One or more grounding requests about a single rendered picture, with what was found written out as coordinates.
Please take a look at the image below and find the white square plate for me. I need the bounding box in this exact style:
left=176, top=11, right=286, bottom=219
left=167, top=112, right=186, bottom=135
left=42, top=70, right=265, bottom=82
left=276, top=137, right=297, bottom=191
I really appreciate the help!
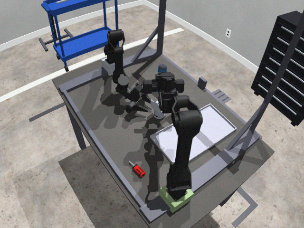
left=150, top=100, right=162, bottom=114

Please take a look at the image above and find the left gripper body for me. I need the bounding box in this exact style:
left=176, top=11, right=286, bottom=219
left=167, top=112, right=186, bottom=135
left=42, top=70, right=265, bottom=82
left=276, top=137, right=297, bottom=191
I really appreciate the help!
left=143, top=79, right=184, bottom=94

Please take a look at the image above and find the grey cylindrical joint module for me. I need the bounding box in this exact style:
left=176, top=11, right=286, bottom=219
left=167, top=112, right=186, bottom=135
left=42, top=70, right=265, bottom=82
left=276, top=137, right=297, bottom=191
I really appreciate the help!
left=153, top=110, right=165, bottom=119

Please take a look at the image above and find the white shallow tray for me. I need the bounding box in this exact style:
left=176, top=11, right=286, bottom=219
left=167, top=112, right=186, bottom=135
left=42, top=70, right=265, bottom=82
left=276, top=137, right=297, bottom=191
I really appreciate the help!
left=150, top=104, right=237, bottom=162

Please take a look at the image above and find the blue electric screwdriver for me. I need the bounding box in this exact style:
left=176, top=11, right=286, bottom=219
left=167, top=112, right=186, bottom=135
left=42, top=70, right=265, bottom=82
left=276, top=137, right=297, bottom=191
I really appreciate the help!
left=158, top=64, right=167, bottom=72

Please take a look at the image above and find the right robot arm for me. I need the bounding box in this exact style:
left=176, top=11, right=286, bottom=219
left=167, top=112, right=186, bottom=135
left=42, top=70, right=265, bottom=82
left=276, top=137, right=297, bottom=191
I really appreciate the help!
left=104, top=29, right=143, bottom=98

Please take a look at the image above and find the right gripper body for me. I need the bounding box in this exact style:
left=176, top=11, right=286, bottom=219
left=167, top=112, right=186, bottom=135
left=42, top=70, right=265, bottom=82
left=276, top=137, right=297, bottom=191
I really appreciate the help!
left=124, top=87, right=144, bottom=113

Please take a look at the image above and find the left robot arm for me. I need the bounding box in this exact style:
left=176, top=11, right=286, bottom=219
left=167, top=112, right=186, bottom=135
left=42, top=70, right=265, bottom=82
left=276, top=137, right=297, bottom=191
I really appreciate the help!
left=155, top=72, right=203, bottom=201

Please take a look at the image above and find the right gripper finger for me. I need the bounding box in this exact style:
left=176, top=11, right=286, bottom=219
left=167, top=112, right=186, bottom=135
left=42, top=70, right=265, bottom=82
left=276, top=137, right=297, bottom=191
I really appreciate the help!
left=133, top=102, right=148, bottom=112
left=142, top=94, right=151, bottom=103

